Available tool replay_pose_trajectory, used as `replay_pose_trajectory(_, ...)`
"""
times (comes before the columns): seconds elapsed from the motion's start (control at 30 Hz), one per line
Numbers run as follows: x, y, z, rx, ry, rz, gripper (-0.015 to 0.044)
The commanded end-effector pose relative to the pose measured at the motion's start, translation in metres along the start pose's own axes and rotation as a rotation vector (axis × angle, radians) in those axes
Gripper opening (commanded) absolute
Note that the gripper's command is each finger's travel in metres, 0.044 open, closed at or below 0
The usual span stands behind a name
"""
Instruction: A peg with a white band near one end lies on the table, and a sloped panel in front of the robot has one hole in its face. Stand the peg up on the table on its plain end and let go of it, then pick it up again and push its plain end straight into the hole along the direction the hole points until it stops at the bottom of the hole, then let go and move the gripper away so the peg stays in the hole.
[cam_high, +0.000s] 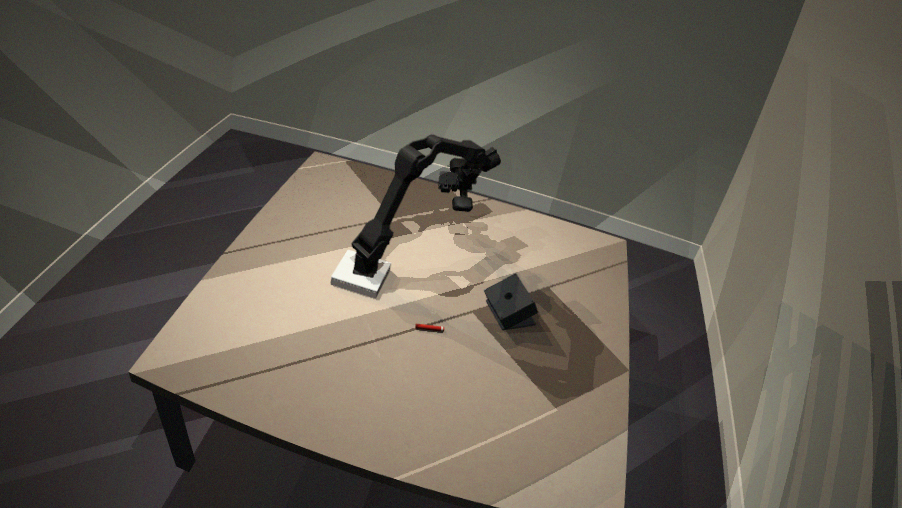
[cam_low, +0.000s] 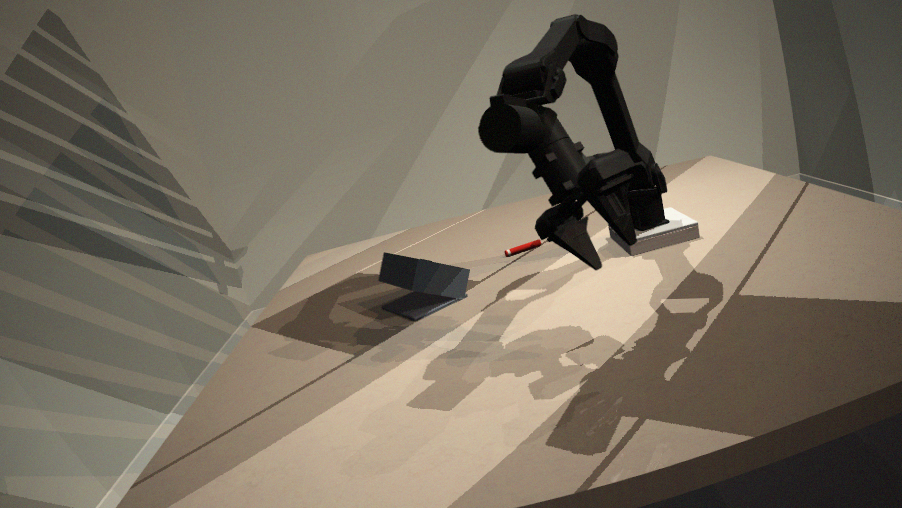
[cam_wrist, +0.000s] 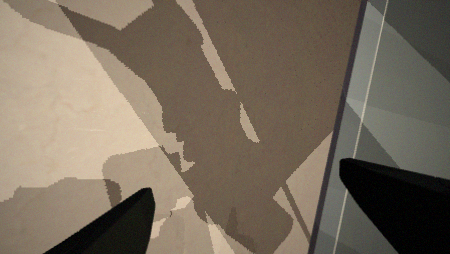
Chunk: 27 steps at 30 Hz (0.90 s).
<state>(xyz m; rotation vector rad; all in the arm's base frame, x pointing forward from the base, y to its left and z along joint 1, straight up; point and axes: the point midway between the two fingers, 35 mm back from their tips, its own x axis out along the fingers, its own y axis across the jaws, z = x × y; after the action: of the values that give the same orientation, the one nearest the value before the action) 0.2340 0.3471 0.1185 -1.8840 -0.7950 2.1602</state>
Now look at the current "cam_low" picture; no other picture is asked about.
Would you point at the dark red peg with grey band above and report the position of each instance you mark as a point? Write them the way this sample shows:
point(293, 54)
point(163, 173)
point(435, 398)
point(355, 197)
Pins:
point(522, 248)

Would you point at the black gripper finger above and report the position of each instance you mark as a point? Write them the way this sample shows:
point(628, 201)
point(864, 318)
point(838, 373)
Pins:
point(612, 204)
point(575, 239)

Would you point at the grey square panel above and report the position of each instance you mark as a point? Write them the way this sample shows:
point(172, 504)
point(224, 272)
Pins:
point(435, 285)

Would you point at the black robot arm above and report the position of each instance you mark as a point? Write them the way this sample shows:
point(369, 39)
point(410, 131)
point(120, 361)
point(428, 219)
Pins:
point(515, 124)

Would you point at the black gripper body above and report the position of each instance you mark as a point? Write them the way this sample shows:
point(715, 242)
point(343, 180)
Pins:
point(567, 176)

